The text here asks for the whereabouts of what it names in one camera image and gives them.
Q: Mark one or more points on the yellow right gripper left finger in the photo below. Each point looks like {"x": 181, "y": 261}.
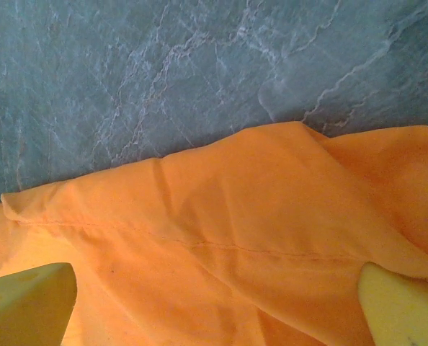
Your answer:
{"x": 23, "y": 310}

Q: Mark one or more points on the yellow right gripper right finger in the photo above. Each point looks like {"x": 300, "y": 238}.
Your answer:
{"x": 405, "y": 310}

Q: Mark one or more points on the orange shorts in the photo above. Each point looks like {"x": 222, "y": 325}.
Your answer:
{"x": 235, "y": 216}

